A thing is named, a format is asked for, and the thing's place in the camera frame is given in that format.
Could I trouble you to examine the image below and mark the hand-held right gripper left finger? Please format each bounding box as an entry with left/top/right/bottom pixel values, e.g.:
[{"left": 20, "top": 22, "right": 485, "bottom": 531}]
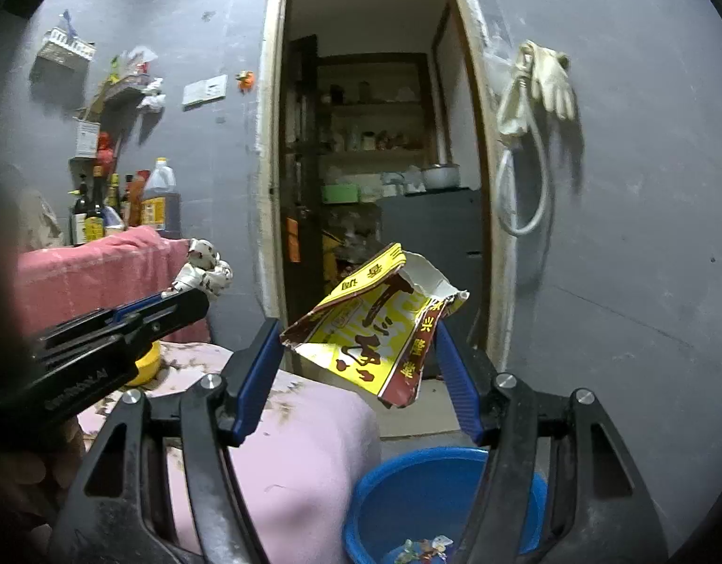
[{"left": 61, "top": 317, "right": 287, "bottom": 564}]

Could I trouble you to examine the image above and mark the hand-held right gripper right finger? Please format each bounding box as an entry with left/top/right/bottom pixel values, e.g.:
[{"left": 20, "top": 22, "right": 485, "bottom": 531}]
[{"left": 434, "top": 323, "right": 667, "bottom": 564}]

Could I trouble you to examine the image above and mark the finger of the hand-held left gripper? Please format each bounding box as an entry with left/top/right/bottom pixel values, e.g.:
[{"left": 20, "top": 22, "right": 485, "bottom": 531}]
[
  {"left": 117, "top": 289, "right": 211, "bottom": 359},
  {"left": 38, "top": 292, "right": 183, "bottom": 352}
]

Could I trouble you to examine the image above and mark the white spotted paper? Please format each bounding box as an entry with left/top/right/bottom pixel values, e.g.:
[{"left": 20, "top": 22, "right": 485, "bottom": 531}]
[{"left": 172, "top": 238, "right": 234, "bottom": 298}]

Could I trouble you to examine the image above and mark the yellow and red snack packet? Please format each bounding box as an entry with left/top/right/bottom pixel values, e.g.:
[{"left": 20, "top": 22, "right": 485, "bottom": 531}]
[{"left": 280, "top": 243, "right": 471, "bottom": 410}]

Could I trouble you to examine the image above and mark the blue plastic bucket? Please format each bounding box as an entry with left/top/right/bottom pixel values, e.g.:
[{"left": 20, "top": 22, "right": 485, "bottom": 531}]
[{"left": 342, "top": 446, "right": 549, "bottom": 564}]

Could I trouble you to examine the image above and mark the person's left hand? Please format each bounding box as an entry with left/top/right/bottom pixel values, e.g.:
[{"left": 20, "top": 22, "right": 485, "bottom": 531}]
[{"left": 0, "top": 417, "right": 88, "bottom": 541}]

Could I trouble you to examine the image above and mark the pink plaid cloth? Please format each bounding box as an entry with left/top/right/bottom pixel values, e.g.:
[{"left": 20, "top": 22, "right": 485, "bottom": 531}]
[{"left": 17, "top": 226, "right": 212, "bottom": 345}]

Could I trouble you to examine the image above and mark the yellow bowl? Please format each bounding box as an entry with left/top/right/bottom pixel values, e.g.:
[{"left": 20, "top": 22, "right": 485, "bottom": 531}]
[{"left": 124, "top": 341, "right": 162, "bottom": 387}]

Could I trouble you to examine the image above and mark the pink floral blanket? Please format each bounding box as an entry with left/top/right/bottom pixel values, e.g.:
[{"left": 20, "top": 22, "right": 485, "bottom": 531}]
[{"left": 76, "top": 341, "right": 381, "bottom": 564}]

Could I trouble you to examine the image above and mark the tall dark sauce bottle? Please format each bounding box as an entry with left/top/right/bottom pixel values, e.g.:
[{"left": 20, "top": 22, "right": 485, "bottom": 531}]
[{"left": 85, "top": 165, "right": 107, "bottom": 244}]

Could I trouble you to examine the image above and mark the cooking oil jug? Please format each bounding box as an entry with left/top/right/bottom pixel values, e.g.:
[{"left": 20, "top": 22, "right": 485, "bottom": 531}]
[{"left": 139, "top": 157, "right": 182, "bottom": 240}]

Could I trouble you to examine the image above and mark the beige rag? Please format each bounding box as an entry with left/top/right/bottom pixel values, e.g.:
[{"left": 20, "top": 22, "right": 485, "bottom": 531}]
[{"left": 17, "top": 185, "right": 65, "bottom": 251}]

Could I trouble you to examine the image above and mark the orange bottle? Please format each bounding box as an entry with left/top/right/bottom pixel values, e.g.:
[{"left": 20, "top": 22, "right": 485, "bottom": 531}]
[{"left": 129, "top": 170, "right": 150, "bottom": 227}]

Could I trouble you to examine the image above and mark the grey cabinet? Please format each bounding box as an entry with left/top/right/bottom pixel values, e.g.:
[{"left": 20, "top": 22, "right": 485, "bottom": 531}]
[{"left": 376, "top": 188, "right": 491, "bottom": 330}]

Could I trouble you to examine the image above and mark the red mesh bag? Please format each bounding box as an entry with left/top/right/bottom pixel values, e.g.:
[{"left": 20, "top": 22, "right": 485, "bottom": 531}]
[{"left": 96, "top": 132, "right": 116, "bottom": 174}]

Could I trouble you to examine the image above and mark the white utensil holder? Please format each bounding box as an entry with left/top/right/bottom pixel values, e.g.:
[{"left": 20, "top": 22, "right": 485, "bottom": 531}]
[{"left": 73, "top": 117, "right": 100, "bottom": 158}]

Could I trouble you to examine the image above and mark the white cooking pot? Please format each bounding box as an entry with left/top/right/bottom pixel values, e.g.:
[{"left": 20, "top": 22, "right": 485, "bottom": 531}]
[{"left": 421, "top": 163, "right": 461, "bottom": 190}]

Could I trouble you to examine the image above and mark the white plastic bag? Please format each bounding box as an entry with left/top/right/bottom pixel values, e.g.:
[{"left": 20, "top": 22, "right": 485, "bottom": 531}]
[{"left": 136, "top": 76, "right": 167, "bottom": 112}]

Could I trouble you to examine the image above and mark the red and white packet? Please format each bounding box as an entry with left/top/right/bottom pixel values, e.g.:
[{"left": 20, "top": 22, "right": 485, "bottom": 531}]
[{"left": 123, "top": 47, "right": 159, "bottom": 76}]

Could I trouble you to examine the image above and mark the wooden shelf unit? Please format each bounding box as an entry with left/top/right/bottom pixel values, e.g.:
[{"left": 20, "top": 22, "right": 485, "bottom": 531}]
[{"left": 314, "top": 53, "right": 432, "bottom": 189}]

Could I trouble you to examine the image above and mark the beige rubber glove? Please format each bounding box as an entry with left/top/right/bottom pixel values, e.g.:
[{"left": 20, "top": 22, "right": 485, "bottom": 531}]
[{"left": 528, "top": 41, "right": 578, "bottom": 120}]

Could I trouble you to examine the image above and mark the wooden door frame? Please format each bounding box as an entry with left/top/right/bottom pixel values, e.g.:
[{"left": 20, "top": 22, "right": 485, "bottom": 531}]
[{"left": 256, "top": 0, "right": 518, "bottom": 377}]

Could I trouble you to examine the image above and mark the wall rack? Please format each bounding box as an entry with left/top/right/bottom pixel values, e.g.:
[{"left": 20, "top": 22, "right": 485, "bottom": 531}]
[{"left": 96, "top": 73, "right": 153, "bottom": 110}]

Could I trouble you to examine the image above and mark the white wall basket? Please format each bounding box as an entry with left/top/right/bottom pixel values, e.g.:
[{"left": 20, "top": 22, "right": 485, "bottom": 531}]
[{"left": 35, "top": 26, "right": 96, "bottom": 74}]

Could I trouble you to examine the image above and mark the white shower hose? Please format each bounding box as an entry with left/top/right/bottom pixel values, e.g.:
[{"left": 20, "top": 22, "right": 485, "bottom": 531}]
[{"left": 495, "top": 41, "right": 553, "bottom": 237}]

